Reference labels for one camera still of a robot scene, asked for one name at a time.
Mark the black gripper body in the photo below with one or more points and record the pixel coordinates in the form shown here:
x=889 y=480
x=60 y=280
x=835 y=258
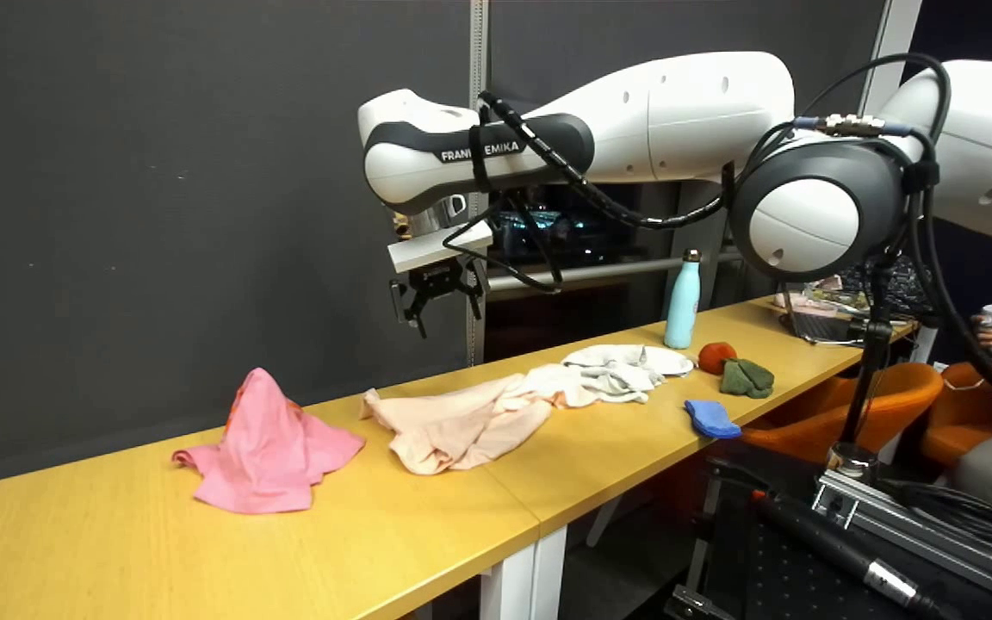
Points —
x=440 y=284

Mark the light blue bottle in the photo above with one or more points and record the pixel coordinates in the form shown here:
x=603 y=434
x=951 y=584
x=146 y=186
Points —
x=683 y=305

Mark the peach shirt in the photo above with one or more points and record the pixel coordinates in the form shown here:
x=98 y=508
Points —
x=464 y=423

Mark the aluminium extrusion bar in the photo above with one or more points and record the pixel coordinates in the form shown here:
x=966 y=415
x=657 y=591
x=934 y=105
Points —
x=921 y=520

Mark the white window pillar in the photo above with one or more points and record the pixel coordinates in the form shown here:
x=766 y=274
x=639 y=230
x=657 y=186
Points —
x=897 y=27

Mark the bowl with contents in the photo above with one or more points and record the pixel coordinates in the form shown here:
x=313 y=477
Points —
x=824 y=311

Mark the silver handrail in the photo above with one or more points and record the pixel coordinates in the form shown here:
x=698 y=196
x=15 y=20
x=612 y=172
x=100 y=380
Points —
x=612 y=271

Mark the black perforated board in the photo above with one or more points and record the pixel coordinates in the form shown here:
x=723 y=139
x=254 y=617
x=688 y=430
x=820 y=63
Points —
x=772 y=562

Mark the white table leg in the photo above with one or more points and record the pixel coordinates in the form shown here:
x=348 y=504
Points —
x=526 y=579

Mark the blue cloth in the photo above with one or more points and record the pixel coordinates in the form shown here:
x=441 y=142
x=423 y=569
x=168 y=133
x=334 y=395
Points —
x=711 y=419

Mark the black camera tripod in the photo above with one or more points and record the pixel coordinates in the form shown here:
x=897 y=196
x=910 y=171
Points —
x=871 y=380

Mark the pink cloth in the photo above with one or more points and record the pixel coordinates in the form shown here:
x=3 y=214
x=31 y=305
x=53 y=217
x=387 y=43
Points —
x=275 y=451

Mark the grey white towel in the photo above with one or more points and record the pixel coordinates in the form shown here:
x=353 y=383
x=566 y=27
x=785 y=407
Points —
x=621 y=373

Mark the red radish plush toy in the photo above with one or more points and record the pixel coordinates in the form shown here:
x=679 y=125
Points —
x=743 y=377

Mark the window frame pillar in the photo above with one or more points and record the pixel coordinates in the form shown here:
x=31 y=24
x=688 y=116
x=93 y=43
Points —
x=478 y=44

